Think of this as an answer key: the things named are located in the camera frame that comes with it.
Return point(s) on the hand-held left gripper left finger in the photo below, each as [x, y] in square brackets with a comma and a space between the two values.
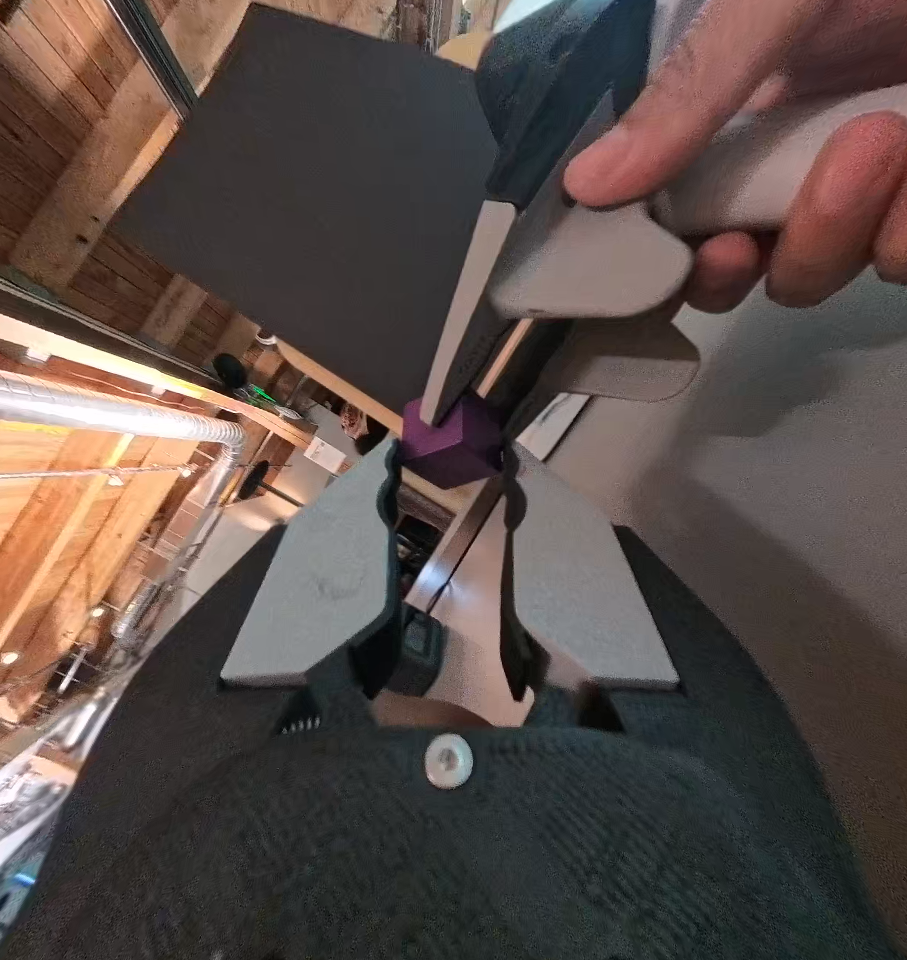
[318, 592]

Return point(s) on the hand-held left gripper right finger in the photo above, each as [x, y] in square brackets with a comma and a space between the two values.
[588, 600]

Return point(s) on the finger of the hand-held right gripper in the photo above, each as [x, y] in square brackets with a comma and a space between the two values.
[468, 300]
[633, 367]

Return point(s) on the purple cube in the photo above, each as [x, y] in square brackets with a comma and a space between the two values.
[461, 450]

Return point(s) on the person's right hand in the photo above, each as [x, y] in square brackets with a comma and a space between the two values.
[723, 60]

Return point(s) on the white paper notice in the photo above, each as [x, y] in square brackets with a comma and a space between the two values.
[322, 454]

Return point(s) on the black panel with wooden rim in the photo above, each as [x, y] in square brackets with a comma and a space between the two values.
[296, 210]

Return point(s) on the green exit sign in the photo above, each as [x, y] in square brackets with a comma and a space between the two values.
[260, 391]

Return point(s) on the long ceiling light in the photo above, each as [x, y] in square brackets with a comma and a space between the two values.
[86, 360]

